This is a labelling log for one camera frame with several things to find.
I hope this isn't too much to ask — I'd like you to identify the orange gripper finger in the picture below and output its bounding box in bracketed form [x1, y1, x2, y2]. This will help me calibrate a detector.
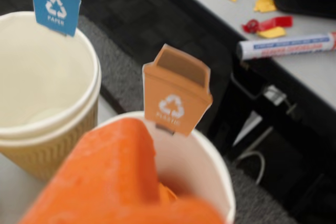
[18, 118, 226, 224]

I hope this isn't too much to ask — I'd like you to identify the metal table bracket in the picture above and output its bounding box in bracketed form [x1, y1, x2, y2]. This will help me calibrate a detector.
[262, 84, 298, 116]

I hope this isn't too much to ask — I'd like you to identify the paper cup with blue tag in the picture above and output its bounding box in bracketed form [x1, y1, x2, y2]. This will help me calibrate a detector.
[0, 11, 102, 183]

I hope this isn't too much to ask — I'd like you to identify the crumpled red wrapper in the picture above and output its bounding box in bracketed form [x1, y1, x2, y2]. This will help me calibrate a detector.
[241, 16, 293, 34]

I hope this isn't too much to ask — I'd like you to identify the flat yellow paper scrap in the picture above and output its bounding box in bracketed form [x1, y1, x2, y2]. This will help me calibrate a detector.
[257, 26, 286, 38]

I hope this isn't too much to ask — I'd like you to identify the orange paper-wrapped rubbish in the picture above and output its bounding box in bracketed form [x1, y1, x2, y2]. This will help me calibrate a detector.
[158, 181, 179, 204]

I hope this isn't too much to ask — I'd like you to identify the white marker pen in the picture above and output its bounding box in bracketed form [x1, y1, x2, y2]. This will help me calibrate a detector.
[236, 31, 336, 61]

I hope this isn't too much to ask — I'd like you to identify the blue recycling bin tag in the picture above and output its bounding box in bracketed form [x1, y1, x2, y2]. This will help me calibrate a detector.
[27, 0, 81, 37]

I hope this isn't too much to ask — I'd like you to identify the orange recycling bin tag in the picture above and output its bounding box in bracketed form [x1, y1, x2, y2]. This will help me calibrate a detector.
[142, 44, 213, 137]

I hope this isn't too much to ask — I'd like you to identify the large yellow paper scrap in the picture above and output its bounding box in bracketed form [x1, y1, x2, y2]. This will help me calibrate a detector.
[253, 0, 279, 13]

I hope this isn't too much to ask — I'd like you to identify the paper cup with orange tag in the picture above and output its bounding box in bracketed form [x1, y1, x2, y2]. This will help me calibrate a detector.
[97, 111, 236, 224]

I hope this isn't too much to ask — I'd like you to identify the thin white cable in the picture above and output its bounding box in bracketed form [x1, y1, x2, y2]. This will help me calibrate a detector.
[235, 151, 266, 185]

